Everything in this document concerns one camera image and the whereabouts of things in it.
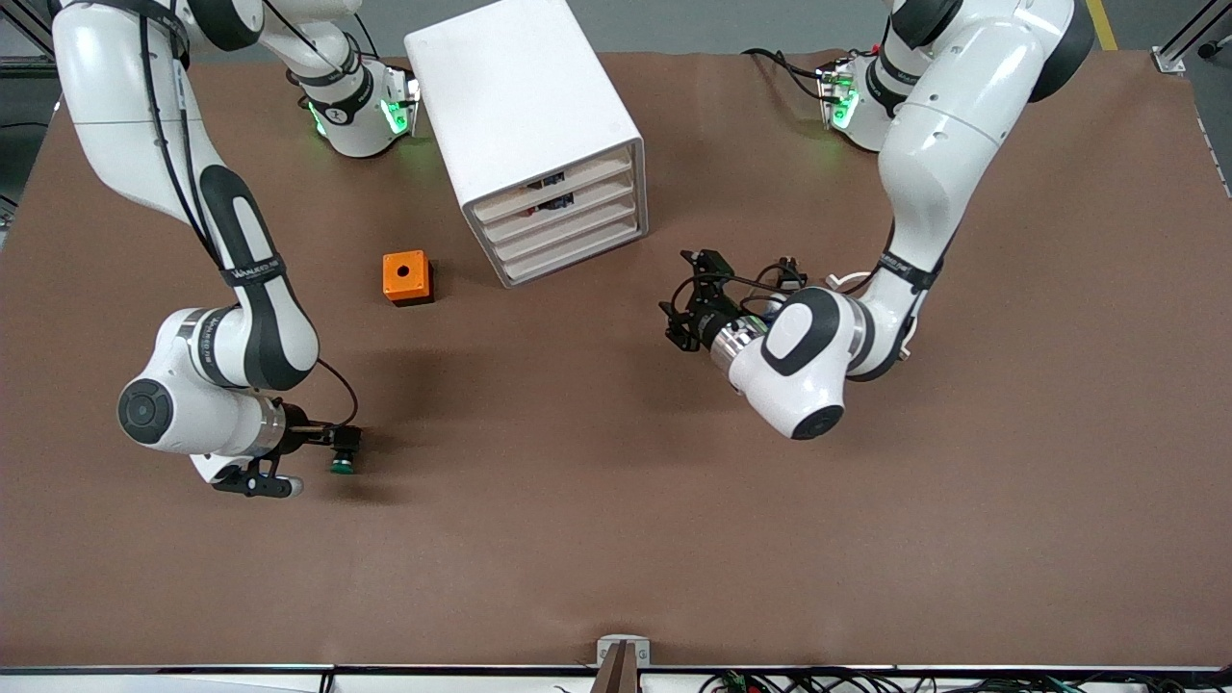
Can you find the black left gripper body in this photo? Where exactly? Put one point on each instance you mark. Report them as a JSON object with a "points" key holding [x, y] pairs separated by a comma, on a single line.
{"points": [[710, 324]]}

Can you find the green mushroom push button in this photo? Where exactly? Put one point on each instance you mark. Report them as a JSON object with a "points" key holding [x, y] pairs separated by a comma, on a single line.
{"points": [[343, 465]]}

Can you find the white cabinet drawer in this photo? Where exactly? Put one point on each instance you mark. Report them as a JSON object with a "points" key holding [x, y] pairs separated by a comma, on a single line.
{"points": [[597, 218], [597, 196], [597, 241], [597, 173]]}

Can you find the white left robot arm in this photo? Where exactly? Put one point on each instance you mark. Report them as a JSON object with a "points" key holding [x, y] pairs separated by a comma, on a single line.
{"points": [[943, 144]]}

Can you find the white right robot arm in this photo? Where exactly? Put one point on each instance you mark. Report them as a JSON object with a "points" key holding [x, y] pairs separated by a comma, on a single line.
{"points": [[106, 96]]}

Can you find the white drawer cabinet shell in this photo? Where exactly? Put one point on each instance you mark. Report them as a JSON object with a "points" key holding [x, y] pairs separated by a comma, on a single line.
{"points": [[520, 96]]}

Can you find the white curved plastic piece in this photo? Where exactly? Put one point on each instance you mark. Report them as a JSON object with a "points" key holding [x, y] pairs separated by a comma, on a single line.
{"points": [[847, 281]]}

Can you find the small dark electrical component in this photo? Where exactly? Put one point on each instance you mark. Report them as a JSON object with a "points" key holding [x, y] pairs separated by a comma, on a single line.
{"points": [[546, 181], [556, 202]]}

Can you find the brown table cover sheet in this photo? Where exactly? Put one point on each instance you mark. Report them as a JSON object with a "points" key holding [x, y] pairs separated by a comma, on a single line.
{"points": [[577, 529]]}

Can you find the orange button enclosure box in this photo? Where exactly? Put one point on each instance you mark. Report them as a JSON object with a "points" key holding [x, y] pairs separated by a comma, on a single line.
{"points": [[404, 274]]}

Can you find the grey metal bracket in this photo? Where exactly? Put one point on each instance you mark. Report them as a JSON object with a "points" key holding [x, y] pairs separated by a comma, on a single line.
{"points": [[643, 654]]}

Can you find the aluminium frame profile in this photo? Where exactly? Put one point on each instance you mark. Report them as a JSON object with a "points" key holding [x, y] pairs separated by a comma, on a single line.
{"points": [[38, 29], [1169, 60]]}

